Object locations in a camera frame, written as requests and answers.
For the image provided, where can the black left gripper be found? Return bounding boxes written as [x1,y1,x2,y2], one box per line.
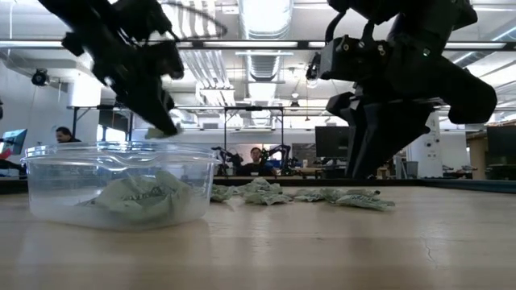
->
[62,31,185,137]

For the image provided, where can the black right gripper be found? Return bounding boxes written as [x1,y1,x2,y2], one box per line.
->
[325,39,498,181]

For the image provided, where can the bills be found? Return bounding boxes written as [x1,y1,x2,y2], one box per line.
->
[116,170,197,222]
[243,192,294,206]
[236,177,284,197]

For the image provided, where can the clear plastic container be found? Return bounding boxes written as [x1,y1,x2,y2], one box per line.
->
[20,140,219,233]

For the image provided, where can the black computer monitor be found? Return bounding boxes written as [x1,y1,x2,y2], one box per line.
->
[314,126,351,159]
[486,125,516,166]

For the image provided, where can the grey waste bin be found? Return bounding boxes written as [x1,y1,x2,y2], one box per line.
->
[405,160,420,180]

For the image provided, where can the white round column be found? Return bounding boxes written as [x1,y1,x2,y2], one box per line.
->
[405,110,443,179]

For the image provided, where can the person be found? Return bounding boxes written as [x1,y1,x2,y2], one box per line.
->
[236,147,279,177]
[55,126,81,144]

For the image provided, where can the black ceiling spotlight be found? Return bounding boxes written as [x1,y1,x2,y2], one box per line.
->
[31,69,50,88]
[305,51,323,81]

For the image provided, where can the light wooden cabinet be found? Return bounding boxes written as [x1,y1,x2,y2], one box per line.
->
[468,132,489,180]

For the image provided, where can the black overhead light beam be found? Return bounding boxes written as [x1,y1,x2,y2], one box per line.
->
[0,39,516,52]

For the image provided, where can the monitor with blue screen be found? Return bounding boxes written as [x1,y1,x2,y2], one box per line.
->
[0,128,28,156]

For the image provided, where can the black background rig frame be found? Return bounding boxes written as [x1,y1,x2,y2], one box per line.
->
[71,105,136,145]
[223,106,285,178]

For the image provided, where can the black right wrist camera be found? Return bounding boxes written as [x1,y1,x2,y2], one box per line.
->
[318,35,390,82]

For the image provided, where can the black aluminium rig frame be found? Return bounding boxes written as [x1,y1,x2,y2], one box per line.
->
[0,176,516,195]

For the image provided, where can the silver ventilation duct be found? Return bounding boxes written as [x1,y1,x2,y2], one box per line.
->
[237,0,295,126]

